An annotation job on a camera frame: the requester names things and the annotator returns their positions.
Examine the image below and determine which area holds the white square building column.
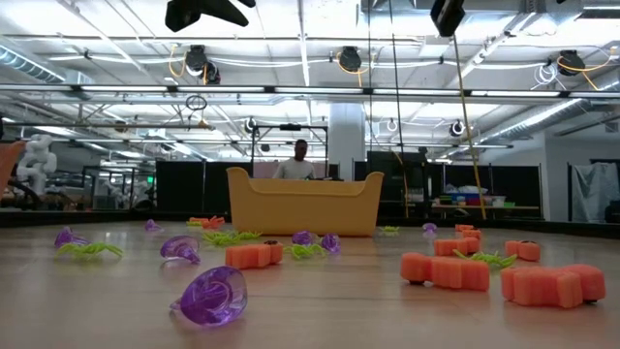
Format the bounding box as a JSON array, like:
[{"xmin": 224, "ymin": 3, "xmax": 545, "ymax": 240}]
[{"xmin": 328, "ymin": 101, "xmax": 367, "ymax": 182}]

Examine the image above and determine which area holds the person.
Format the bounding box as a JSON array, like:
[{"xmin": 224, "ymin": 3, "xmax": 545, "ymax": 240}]
[{"xmin": 271, "ymin": 139, "xmax": 317, "ymax": 181}]

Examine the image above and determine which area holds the black partition panel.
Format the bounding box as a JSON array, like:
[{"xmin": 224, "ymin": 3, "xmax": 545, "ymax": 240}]
[
  {"xmin": 425, "ymin": 163, "xmax": 543, "ymax": 207},
  {"xmin": 154, "ymin": 160, "xmax": 253, "ymax": 218}
]

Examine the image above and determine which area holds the black cabinet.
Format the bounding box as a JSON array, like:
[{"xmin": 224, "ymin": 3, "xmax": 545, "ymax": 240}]
[{"xmin": 366, "ymin": 150, "xmax": 430, "ymax": 219}]

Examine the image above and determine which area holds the wooden work table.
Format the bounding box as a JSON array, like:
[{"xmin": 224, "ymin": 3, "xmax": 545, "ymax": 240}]
[{"xmin": 430, "ymin": 203, "xmax": 542, "ymax": 220}]

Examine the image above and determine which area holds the yellow plastic bin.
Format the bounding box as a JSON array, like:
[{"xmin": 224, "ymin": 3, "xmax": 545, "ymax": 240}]
[{"xmin": 226, "ymin": 167, "xmax": 386, "ymax": 238}]

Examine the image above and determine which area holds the white humanoid robot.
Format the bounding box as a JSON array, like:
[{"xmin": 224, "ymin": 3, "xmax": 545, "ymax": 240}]
[{"xmin": 16, "ymin": 134, "xmax": 58, "ymax": 196}]

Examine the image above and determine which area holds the white hanging cloth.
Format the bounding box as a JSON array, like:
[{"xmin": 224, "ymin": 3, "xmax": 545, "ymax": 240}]
[{"xmin": 571, "ymin": 162, "xmax": 620, "ymax": 223}]

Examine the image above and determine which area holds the orange plastic bin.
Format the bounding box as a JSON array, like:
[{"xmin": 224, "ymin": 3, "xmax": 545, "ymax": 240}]
[{"xmin": 0, "ymin": 140, "xmax": 25, "ymax": 195}]

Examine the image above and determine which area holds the black gantry frame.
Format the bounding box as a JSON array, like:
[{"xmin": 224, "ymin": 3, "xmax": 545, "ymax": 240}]
[{"xmin": 249, "ymin": 123, "xmax": 329, "ymax": 180}]

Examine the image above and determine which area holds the yellow hanging cable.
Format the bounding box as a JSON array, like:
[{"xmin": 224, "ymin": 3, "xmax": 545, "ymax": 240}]
[{"xmin": 449, "ymin": 33, "xmax": 488, "ymax": 221}]

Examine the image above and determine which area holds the black hanging cable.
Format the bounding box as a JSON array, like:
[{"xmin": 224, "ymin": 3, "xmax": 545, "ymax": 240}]
[{"xmin": 387, "ymin": 0, "xmax": 411, "ymax": 219}]

